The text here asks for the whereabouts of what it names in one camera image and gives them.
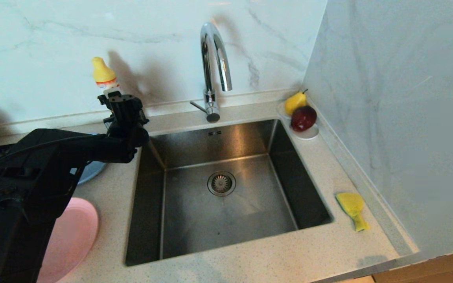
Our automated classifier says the yellow-capped orange dish soap bottle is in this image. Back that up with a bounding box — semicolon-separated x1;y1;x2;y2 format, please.
92;57;122;98

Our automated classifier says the stainless steel sink basin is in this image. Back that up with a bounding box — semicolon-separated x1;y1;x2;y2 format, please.
125;119;334;267

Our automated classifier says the yellow green sponge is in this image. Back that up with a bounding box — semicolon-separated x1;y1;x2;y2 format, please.
335;193;371;233

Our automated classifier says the blue plastic plate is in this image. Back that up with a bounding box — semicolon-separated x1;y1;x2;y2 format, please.
78;160;107;185

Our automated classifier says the chrome gooseneck faucet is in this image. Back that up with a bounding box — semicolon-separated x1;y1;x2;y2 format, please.
190;22;233;123

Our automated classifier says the pink plastic plate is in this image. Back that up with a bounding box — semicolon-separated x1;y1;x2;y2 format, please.
38;197;99;283

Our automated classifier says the small white saucer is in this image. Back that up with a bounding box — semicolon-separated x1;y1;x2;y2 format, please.
276;102;292;120
289;124;320;141

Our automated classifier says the yellow pear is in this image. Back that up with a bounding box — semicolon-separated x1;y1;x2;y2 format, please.
284;89;308;116

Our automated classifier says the dark red apple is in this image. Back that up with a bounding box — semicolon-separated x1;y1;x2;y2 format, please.
291;106;317;132

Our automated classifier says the wooden cabinet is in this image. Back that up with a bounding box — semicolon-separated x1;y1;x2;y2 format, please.
372;244;453;283

